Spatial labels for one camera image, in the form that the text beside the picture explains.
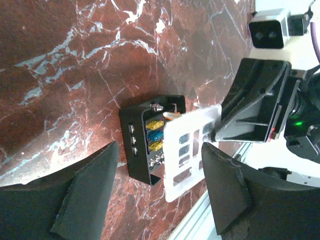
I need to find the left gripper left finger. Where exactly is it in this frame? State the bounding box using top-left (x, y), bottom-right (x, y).
top-left (50, 141), bottom-right (119, 240)

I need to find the clear plastic fuse box cover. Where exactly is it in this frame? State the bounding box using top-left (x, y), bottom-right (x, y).
top-left (162, 104), bottom-right (222, 203)

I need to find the aluminium rail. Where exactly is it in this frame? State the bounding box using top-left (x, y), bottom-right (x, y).
top-left (167, 144), bottom-right (253, 240)

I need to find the black fuse box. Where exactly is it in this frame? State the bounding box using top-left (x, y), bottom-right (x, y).
top-left (119, 95), bottom-right (186, 186)

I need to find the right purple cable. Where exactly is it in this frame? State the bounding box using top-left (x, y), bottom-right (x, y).
top-left (309, 21), bottom-right (320, 63)

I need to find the blue blade fuse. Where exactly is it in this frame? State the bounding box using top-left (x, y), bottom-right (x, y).
top-left (147, 131), bottom-right (164, 142)

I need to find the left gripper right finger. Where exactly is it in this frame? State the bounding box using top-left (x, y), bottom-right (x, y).
top-left (201, 142), bottom-right (252, 235)

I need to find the yellow fuse in box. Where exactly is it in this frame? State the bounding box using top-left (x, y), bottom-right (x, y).
top-left (146, 120), bottom-right (164, 131)

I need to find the yellow fuse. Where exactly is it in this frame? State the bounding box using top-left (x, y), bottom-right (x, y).
top-left (146, 120), bottom-right (164, 131)
top-left (148, 140), bottom-right (163, 152)

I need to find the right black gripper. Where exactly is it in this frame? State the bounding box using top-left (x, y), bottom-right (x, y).
top-left (211, 57), bottom-right (320, 163)

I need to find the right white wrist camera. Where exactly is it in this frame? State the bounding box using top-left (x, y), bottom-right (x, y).
top-left (248, 8), bottom-right (314, 49)

